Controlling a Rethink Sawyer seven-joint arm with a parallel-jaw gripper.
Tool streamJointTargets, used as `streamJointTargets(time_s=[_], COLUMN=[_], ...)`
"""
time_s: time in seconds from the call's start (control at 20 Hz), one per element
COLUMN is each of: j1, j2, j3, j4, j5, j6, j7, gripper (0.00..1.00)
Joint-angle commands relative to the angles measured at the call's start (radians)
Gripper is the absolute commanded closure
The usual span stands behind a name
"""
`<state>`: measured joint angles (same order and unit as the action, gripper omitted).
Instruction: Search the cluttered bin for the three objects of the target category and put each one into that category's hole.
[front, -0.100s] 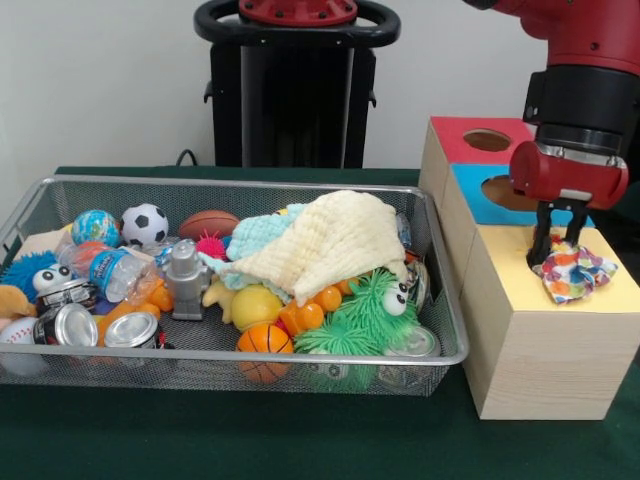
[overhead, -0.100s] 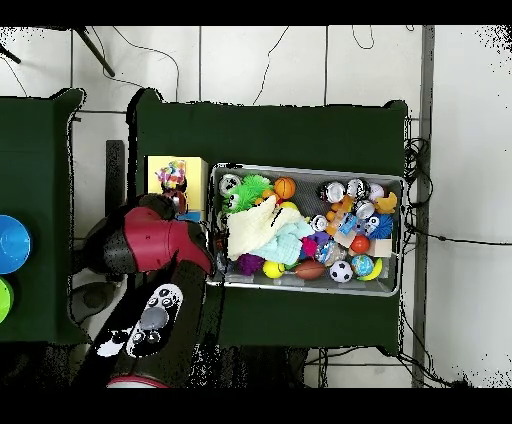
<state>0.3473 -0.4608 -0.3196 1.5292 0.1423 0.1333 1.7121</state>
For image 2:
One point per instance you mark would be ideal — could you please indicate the green plastic bowl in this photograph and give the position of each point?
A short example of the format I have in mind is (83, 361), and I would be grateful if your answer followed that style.
(4, 300)

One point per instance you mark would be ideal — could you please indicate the blue globe ball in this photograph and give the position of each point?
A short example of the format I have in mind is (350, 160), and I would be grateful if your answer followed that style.
(362, 264)

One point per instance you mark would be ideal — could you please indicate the long black tripod leg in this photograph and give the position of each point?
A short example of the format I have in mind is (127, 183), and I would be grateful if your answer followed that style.
(96, 54)

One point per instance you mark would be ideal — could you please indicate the wooden three-hole box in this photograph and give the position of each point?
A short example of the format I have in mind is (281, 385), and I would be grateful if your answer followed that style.
(196, 176)

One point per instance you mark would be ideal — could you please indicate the silver mesh bin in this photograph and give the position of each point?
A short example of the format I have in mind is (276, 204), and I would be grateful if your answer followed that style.
(312, 172)

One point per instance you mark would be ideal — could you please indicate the yellow smiley ball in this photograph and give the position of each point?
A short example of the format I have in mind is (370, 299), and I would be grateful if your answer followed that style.
(274, 270)

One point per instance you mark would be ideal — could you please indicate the large blue spiky puffer toy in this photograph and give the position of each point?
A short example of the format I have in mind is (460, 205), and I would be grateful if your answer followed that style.
(382, 226)

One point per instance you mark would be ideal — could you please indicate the black standing panel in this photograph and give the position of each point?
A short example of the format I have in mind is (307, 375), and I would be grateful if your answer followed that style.
(115, 168)

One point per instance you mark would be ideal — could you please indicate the black white soccer ball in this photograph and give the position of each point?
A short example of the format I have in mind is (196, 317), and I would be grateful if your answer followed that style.
(341, 272)

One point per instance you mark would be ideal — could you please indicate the blue plastic bowl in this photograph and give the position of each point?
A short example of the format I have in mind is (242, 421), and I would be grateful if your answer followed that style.
(14, 244)

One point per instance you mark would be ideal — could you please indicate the green spiky puffer toy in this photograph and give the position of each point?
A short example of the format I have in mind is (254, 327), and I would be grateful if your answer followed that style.
(246, 190)

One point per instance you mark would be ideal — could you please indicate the short black tripod leg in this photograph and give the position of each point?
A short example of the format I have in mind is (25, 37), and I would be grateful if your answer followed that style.
(10, 54)

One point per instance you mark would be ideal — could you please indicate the knotted polka dot cloth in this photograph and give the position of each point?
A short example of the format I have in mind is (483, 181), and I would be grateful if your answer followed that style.
(172, 175)

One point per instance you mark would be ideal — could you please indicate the brown toy football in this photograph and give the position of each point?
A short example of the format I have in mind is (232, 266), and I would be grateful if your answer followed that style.
(310, 270)

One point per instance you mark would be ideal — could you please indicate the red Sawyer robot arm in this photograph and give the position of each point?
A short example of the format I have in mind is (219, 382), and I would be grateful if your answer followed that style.
(156, 240)

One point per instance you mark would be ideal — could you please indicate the grey round floor stand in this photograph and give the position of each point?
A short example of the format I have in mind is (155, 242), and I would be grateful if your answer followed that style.
(94, 298)

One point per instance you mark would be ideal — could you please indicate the dark green side tablecloth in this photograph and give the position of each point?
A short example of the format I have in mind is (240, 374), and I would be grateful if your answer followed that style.
(36, 160)

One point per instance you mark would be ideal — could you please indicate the cream yellow cloth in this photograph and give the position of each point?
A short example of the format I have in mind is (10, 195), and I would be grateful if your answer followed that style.
(256, 228)

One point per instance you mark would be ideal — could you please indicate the light blue cloth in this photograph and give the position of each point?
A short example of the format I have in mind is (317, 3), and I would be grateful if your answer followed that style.
(286, 242)

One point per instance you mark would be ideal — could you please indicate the orange toy basketball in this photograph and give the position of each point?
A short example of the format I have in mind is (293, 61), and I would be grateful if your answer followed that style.
(284, 188)

